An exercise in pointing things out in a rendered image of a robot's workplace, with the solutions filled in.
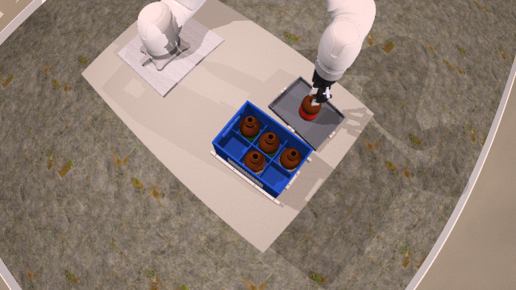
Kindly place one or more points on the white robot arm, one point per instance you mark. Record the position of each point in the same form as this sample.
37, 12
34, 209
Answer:
159, 24

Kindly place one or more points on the blue plastic crate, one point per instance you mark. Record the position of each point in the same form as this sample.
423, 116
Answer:
233, 147

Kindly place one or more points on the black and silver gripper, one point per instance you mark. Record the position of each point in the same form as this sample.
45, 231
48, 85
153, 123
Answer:
321, 90

